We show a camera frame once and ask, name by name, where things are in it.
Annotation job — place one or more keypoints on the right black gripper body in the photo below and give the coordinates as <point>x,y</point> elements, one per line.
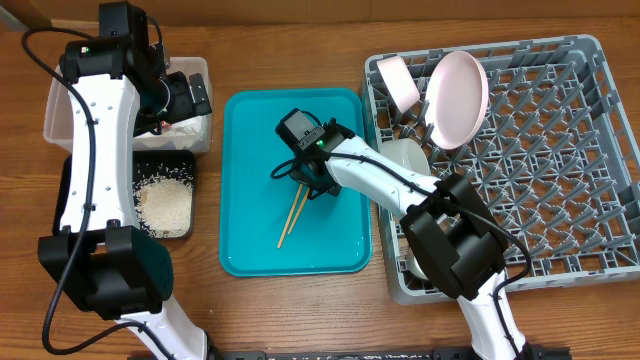
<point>314,185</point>

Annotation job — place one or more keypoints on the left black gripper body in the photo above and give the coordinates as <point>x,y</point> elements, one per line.
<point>171,100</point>

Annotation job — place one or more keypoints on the white napkin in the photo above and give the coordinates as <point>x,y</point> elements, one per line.
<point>189,127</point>

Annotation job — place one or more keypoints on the grey bowl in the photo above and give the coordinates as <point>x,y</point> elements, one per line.
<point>407,153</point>

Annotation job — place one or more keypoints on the pile of rice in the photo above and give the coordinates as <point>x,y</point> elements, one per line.
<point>164,202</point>

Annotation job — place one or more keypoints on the small pink bowl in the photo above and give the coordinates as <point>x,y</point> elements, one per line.
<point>399,82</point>

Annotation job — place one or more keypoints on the white cup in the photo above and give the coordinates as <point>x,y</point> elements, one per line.
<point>413,267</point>

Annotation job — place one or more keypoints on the large white plate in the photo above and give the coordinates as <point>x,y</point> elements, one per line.
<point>457,96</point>

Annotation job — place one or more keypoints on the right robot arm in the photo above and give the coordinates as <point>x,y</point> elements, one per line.
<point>454,239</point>

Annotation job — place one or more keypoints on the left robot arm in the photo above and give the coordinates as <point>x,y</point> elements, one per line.
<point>120,86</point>

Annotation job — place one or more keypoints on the grey dishwasher rack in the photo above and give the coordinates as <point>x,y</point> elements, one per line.
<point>555,160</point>

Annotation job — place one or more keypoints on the black tray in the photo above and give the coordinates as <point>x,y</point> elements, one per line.
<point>155,167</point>

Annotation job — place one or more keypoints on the teal serving tray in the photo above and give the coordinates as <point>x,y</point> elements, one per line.
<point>332,234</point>

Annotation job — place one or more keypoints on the clear plastic bin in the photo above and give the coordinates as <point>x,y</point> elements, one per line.
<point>58,123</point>

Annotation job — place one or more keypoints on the cardboard backdrop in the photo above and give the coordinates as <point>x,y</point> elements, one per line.
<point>276,12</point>

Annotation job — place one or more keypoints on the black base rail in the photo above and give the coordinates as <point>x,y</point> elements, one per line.
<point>534,352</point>

